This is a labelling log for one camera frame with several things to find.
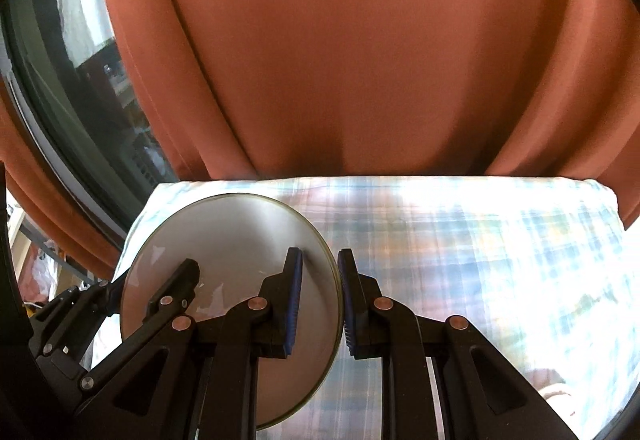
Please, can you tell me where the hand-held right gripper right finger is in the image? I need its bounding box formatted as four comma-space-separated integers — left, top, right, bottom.
337, 248, 577, 440

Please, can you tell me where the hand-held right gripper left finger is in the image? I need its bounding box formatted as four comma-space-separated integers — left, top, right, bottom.
75, 247, 305, 440

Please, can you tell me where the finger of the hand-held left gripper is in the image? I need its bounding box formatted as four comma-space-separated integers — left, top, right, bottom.
144, 258, 201, 321
29, 280, 124, 394

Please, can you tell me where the teal floral white bowl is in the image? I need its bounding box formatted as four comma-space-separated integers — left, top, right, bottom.
120, 193, 344, 431

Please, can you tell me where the white plastic bag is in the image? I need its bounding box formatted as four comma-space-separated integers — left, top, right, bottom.
17, 245, 63, 306

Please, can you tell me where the plaid tablecloth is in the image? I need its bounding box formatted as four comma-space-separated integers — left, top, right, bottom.
90, 175, 628, 440

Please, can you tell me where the glass window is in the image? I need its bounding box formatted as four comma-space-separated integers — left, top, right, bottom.
0, 0, 179, 241

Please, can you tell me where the orange curtain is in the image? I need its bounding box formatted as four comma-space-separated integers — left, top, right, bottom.
0, 0, 640, 273

